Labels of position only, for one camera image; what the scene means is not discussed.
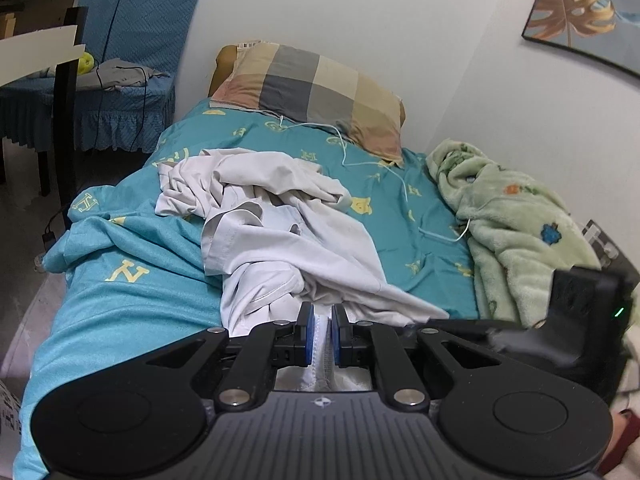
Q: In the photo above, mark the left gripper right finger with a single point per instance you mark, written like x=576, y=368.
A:
x=377, y=347

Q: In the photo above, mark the teal patterned bed sheet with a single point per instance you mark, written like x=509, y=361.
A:
x=135, y=280

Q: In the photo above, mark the plaid pillow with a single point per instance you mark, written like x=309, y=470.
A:
x=304, y=86

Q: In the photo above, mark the person right hand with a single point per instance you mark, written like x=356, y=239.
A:
x=621, y=458

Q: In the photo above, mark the green fleece blanket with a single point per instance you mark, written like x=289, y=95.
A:
x=520, y=231

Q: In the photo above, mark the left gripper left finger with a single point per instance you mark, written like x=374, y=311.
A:
x=250, y=364

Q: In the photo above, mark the grey cloth on chair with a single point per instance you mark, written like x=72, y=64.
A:
x=115, y=74

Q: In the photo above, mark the white desk shelf unit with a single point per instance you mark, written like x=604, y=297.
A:
x=37, y=35

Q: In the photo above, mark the leaf wall painting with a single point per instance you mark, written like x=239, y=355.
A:
x=605, y=30

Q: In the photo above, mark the blue covered chair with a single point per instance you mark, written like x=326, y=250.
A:
x=146, y=32

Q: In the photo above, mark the yellow green plush toy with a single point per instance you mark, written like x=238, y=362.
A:
x=86, y=64

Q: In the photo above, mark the white garment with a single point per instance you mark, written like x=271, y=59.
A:
x=277, y=232

